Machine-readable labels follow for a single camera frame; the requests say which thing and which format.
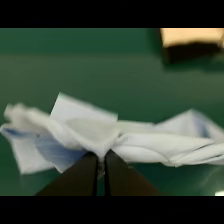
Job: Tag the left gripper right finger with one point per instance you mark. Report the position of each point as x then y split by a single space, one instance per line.
125 180

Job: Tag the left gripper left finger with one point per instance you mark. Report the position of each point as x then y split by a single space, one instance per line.
78 178

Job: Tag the white shirt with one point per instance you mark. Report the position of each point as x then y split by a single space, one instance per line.
86 131

